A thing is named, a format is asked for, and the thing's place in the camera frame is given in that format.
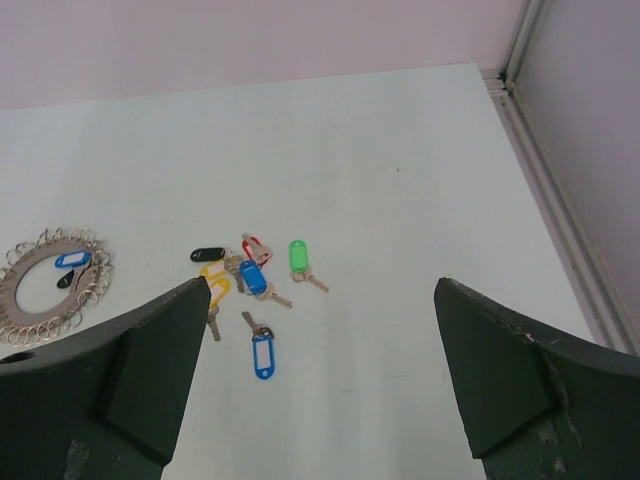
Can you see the round metal keyring disc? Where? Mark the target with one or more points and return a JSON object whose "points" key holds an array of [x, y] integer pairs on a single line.
{"points": [[33, 309]]}

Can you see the yellow tag key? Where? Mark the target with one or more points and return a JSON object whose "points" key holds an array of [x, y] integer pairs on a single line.
{"points": [[213, 270], [218, 290]]}

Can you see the yellow tag key lower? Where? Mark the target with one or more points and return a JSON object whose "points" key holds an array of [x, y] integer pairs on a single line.
{"points": [[218, 290]]}

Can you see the green tag key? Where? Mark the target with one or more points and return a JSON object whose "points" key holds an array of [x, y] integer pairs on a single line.
{"points": [[300, 268]]}

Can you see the right aluminium frame post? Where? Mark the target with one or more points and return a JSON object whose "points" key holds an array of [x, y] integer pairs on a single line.
{"points": [[567, 93]]}

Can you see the black tag key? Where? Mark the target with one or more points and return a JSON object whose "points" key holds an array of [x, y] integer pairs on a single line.
{"points": [[209, 254], [70, 280]]}

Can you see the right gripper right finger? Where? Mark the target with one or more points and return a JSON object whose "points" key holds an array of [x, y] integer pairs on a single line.
{"points": [[537, 402]]}

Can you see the yellow tag key upper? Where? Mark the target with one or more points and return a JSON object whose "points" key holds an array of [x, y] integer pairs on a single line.
{"points": [[213, 270]]}

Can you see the red tag key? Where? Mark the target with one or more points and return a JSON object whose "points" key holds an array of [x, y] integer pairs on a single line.
{"points": [[255, 250]]}

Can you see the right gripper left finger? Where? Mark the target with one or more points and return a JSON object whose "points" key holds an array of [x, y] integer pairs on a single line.
{"points": [[107, 402]]}

